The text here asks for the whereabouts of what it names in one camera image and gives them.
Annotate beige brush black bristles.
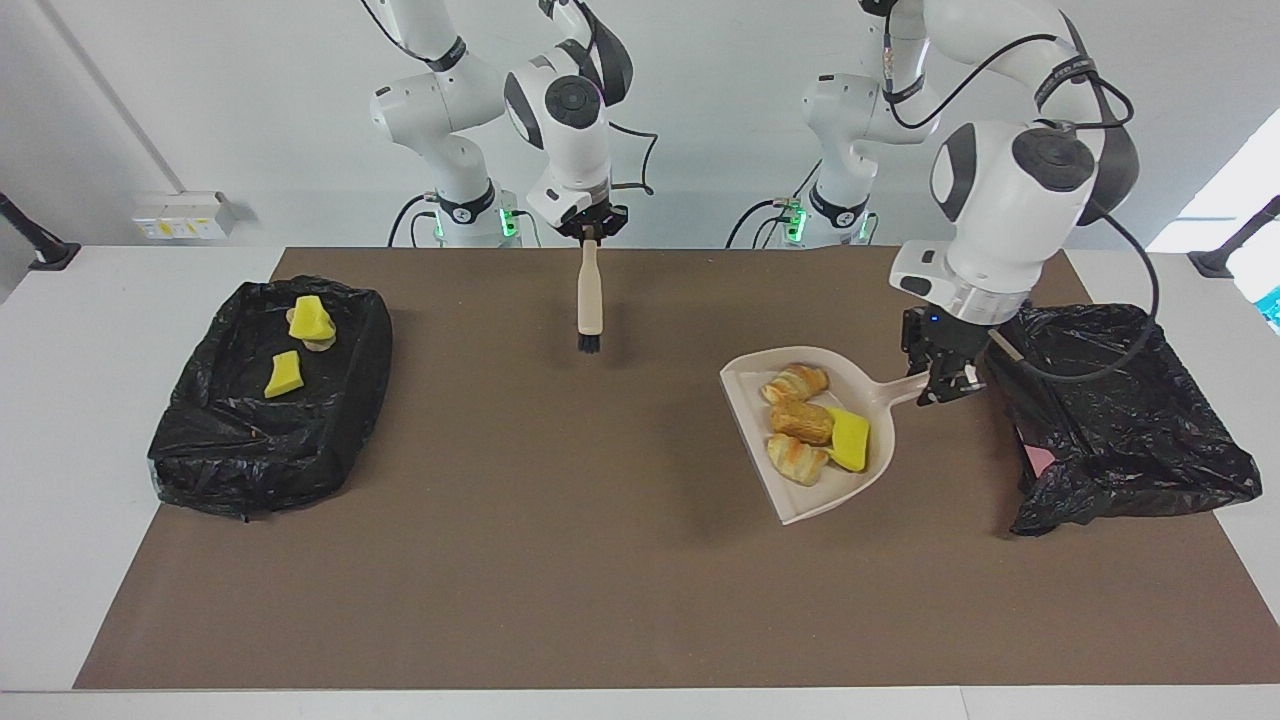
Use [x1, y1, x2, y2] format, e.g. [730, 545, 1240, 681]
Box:
[576, 238, 606, 354]

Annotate plain yellow sponge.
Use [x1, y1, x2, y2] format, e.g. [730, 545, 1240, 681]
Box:
[826, 407, 872, 473]

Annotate brown bread nugget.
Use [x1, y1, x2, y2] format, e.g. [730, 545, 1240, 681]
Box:
[769, 400, 836, 446]

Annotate striped croissant bread piece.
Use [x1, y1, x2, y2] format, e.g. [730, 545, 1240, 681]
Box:
[760, 364, 831, 404]

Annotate pale flaky bread piece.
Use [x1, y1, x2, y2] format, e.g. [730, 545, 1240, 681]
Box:
[766, 433, 831, 488]

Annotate beige plastic dustpan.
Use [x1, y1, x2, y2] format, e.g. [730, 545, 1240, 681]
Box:
[720, 346, 931, 526]

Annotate yellow green sponge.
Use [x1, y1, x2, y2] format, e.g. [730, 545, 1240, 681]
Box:
[288, 295, 337, 343]

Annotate notched yellow sponge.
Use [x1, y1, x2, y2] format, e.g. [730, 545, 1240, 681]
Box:
[264, 350, 304, 399]

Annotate black bag bin pink rim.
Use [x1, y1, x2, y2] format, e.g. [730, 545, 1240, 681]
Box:
[984, 303, 1264, 538]

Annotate black bag lined bin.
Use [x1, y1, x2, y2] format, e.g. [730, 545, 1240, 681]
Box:
[147, 277, 394, 522]

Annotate black stand clamp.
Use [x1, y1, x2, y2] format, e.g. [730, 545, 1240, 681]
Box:
[1188, 195, 1280, 279]
[0, 190, 81, 271]

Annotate brown table mat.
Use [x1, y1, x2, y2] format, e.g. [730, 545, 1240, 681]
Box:
[73, 247, 1280, 691]

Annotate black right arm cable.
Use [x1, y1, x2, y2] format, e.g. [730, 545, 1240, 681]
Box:
[540, 0, 659, 198]

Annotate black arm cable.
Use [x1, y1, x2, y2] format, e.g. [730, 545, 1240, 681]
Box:
[540, 0, 659, 198]
[880, 0, 1161, 383]

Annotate black left base cable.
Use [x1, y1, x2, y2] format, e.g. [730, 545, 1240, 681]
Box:
[727, 160, 823, 249]

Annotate black base cable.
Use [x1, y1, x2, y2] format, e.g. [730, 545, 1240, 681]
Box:
[727, 160, 823, 249]
[388, 193, 441, 248]

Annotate black right base cable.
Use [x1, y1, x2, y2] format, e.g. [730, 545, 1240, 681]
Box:
[388, 193, 441, 248]

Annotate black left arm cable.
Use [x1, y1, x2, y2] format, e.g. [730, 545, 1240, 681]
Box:
[880, 0, 1161, 383]

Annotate white wall socket box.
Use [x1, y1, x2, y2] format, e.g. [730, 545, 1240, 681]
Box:
[133, 192, 237, 239]

